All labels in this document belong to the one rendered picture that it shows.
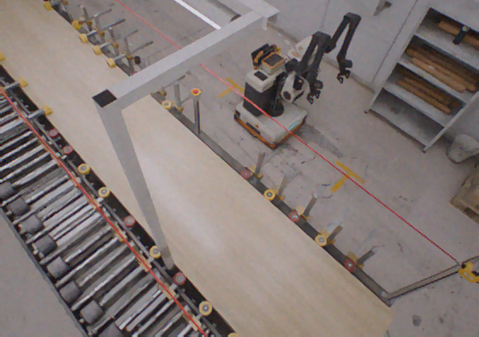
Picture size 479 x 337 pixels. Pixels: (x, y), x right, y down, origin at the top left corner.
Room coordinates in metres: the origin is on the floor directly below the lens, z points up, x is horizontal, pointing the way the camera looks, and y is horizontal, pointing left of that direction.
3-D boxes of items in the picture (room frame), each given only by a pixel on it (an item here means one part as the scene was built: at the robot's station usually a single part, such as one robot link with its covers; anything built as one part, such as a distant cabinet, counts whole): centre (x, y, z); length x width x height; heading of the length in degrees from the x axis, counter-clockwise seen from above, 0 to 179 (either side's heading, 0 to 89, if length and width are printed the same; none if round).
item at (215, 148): (2.11, 0.77, 0.67); 5.11 x 0.08 x 0.10; 52
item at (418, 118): (2.94, -2.05, 0.78); 0.90 x 0.45 x 1.55; 52
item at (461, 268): (0.53, -1.17, 1.20); 0.15 x 0.12 x 1.00; 52
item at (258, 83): (2.70, -0.24, 0.59); 0.55 x 0.34 x 0.83; 141
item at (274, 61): (2.71, -0.22, 0.87); 0.23 x 0.15 x 0.11; 141
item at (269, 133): (2.64, -0.31, 0.16); 0.67 x 0.64 x 0.25; 51
